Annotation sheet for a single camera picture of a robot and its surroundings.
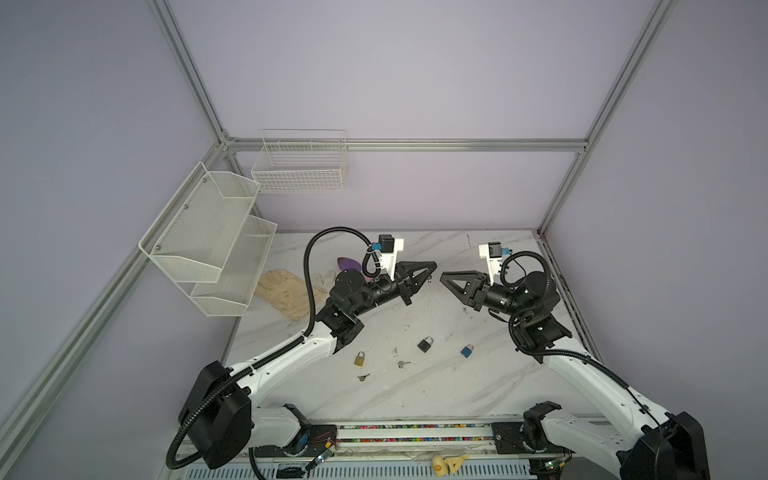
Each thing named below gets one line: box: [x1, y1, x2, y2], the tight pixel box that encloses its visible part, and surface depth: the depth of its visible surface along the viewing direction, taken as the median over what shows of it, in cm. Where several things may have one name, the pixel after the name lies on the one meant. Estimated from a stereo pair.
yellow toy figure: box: [432, 454, 471, 477], surface depth 70 cm
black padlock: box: [417, 336, 434, 353], surface depth 92 cm
